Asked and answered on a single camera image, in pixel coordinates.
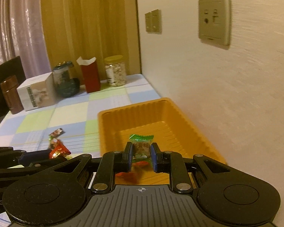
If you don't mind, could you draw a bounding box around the white cardboard box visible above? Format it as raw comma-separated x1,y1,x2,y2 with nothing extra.
16,72,57,111

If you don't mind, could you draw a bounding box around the green candy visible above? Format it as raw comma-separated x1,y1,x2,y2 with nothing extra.
129,134,155,168

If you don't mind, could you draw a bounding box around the dark red box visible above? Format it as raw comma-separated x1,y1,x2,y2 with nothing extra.
76,56,101,93

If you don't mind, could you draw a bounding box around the checked tablecloth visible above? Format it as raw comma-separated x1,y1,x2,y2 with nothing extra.
0,73,176,187

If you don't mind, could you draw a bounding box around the orange plastic tray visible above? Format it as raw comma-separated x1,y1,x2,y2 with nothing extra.
98,97,228,185

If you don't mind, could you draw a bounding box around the red candy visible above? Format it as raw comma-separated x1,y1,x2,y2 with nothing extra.
49,139,71,159

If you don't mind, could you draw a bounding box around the dark glass jar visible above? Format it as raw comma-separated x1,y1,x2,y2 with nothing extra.
52,61,80,97

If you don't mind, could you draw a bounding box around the yellow curtain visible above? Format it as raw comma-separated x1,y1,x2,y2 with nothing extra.
40,0,141,81

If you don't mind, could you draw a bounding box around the brown striped candy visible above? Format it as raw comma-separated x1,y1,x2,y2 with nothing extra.
49,128,65,139

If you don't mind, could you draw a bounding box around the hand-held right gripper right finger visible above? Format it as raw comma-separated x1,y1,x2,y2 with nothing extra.
151,144,235,192

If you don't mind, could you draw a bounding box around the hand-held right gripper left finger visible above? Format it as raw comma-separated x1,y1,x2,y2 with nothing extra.
41,142,133,193

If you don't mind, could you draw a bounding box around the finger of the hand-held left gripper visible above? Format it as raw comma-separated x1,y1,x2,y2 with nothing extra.
0,147,51,165
0,163,48,187

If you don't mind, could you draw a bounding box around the wall power socket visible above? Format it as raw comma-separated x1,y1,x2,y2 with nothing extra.
151,9,162,34
145,12,153,33

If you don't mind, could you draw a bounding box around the wall data outlet plate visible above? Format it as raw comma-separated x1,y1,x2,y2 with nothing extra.
198,0,232,50

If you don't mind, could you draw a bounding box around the plastic jar of peanuts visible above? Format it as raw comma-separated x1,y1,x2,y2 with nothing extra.
104,55,127,87

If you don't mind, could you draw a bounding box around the brown metal thermos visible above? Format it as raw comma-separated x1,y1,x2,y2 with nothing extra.
0,74,24,114

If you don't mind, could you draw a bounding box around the sheer purple curtain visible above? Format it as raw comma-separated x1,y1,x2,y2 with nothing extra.
0,0,51,75

